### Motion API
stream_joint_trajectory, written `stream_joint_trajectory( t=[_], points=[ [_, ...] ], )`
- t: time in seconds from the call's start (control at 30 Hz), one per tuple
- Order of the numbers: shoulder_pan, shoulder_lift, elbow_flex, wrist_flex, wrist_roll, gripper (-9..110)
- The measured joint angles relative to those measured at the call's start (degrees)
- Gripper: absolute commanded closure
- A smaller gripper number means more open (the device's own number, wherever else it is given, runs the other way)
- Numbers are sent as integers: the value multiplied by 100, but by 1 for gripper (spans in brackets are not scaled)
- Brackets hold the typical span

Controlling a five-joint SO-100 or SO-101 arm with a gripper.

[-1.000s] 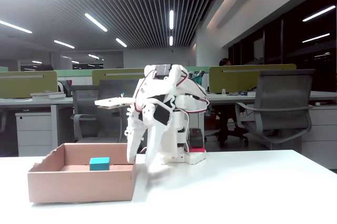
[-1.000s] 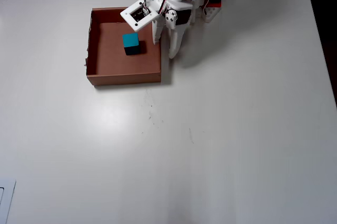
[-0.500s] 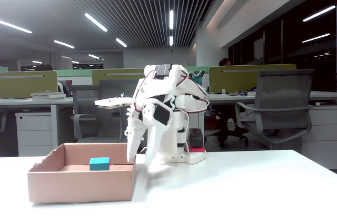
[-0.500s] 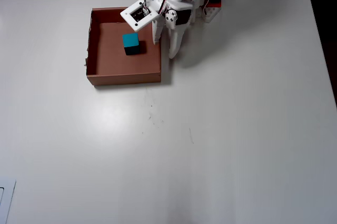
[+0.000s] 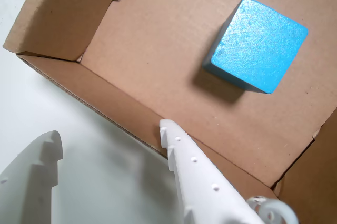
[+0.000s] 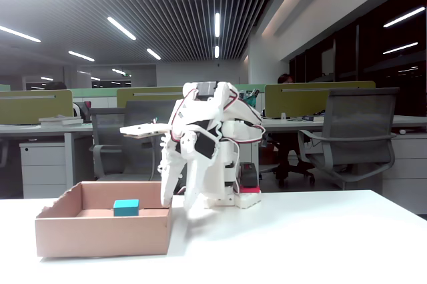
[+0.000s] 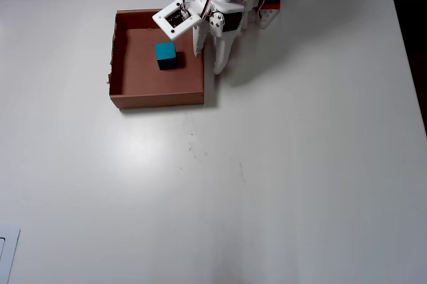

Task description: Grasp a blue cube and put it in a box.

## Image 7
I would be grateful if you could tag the blue cube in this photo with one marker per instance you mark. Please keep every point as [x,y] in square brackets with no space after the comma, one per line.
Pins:
[165,54]

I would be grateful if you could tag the red base clamp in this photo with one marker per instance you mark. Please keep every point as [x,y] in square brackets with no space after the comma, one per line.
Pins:
[272,6]

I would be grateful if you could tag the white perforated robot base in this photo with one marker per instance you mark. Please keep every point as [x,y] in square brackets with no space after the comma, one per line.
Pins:
[268,17]

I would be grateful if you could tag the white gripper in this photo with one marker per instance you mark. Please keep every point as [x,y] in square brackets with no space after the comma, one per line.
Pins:
[217,23]

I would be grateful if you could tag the white square wrist camera mount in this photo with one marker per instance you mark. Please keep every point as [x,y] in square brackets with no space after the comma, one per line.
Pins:
[173,27]

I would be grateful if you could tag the brown cardboard box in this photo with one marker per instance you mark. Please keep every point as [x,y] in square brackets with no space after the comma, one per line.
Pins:
[150,77]

